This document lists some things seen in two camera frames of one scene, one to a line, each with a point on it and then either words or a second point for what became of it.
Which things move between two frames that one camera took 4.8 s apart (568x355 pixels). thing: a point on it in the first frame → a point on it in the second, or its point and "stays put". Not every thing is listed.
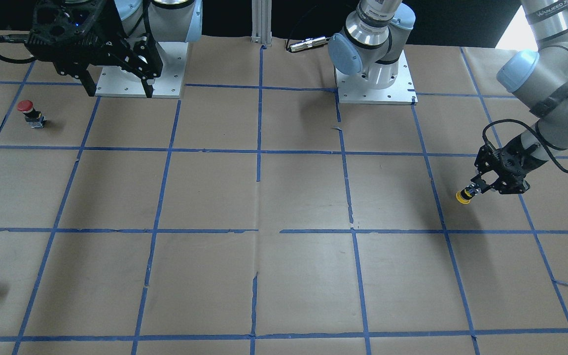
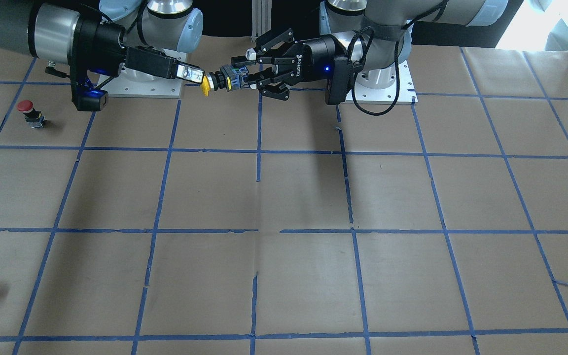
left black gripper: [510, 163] → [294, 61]
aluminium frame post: [262, 22] stays put
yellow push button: [464, 196] → [229, 77]
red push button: [33, 118] stays put
